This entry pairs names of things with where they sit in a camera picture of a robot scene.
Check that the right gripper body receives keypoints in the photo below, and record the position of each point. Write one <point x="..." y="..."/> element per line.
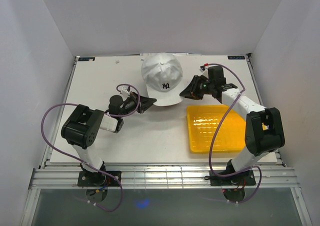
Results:
<point x="205" y="88"/>

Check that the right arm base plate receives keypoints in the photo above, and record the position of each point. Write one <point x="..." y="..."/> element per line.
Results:
<point x="246" y="178"/>

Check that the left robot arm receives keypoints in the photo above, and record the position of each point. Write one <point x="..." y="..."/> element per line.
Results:
<point x="81" y="129"/>

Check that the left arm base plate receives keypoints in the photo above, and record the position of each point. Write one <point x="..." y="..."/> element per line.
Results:
<point x="95" y="179"/>

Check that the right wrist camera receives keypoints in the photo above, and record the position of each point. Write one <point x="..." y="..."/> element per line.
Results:
<point x="204" y="70"/>

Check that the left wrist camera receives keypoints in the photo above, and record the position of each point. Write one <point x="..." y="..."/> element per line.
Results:
<point x="125" y="90"/>

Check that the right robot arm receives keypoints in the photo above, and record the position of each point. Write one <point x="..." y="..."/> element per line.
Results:
<point x="264" y="132"/>

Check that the white baseball cap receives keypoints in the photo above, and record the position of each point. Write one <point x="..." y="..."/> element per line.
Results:
<point x="162" y="74"/>

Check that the yellow plastic tray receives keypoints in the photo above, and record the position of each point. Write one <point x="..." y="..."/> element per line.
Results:
<point x="203" y="120"/>

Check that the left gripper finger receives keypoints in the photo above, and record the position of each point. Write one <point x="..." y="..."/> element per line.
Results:
<point x="146" y="100"/>
<point x="144" y="106"/>

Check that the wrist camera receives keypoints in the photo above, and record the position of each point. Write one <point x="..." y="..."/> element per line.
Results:
<point x="125" y="90"/>
<point x="204" y="70"/>

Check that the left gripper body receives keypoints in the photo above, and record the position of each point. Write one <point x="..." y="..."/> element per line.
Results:
<point x="133" y="104"/>

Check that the aluminium frame rail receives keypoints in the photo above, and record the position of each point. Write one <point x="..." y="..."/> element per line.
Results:
<point x="163" y="181"/>

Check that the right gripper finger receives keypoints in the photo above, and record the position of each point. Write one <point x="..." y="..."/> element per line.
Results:
<point x="191" y="88"/>
<point x="189" y="95"/>

